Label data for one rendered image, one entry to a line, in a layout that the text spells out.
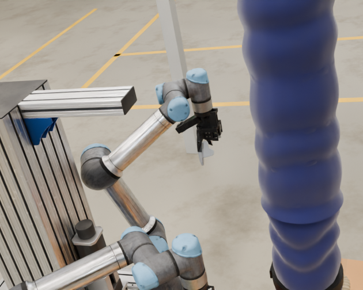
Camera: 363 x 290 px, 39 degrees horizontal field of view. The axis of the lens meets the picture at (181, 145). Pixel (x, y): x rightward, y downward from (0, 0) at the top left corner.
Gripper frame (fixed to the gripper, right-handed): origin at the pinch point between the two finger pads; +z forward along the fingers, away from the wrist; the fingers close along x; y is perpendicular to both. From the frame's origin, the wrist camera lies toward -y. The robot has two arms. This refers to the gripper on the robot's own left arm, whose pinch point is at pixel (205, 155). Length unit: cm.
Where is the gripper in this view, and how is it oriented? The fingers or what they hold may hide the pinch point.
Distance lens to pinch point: 199.5
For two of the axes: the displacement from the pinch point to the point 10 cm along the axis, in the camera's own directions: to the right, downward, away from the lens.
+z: 1.8, 8.6, 4.8
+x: 2.8, -5.1, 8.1
